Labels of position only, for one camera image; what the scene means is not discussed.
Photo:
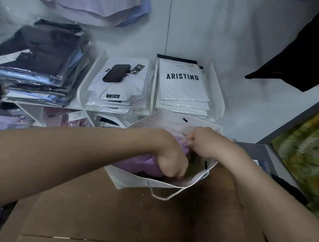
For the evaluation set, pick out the person's right hand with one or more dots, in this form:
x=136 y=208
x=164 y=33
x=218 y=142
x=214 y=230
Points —
x=206 y=142

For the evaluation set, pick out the person's left hand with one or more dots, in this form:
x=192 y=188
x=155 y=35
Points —
x=172 y=159

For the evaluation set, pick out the person's right fingers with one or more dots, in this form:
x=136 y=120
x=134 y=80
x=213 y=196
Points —
x=194 y=138

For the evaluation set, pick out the person's left fingers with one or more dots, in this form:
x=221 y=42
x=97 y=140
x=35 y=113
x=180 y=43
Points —
x=178 y=172

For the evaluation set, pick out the purple shirt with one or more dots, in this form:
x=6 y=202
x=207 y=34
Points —
x=147 y=162

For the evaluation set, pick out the person's left forearm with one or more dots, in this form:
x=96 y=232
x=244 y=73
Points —
x=74 y=159

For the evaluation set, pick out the person's right forearm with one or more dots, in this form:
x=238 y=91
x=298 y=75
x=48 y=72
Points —
x=271 y=194

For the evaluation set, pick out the white paper shopping bag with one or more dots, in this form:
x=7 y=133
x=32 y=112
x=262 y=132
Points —
x=174 y=149

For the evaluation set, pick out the stack of white printed packets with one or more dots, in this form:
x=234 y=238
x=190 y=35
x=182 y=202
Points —
x=183 y=87

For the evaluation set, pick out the brown cardboard box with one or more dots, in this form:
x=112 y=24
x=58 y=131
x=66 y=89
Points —
x=129 y=212

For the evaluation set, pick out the grey counter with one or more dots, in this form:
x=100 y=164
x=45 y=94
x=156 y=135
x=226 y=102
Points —
x=266 y=159

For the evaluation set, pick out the stack of white folded shirts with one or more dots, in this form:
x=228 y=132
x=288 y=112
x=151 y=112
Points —
x=119 y=89

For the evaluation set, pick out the dark clothing tag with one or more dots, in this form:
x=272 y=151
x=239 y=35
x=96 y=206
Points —
x=135 y=69

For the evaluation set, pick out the white shelf unit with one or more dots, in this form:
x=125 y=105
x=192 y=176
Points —
x=99 y=107

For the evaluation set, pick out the green floral fabric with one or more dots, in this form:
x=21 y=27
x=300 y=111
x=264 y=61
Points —
x=299 y=157

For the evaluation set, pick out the black hanging garment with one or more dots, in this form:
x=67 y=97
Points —
x=291 y=64

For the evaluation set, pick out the pile of light folded shirts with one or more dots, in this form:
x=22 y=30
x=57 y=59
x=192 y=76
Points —
x=104 y=11

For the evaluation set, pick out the stack of dark packaged shirts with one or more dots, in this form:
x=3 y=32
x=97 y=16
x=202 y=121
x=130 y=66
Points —
x=42 y=64

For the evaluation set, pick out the purple packaged shirts on shelf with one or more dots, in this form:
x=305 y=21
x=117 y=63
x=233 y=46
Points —
x=17 y=119

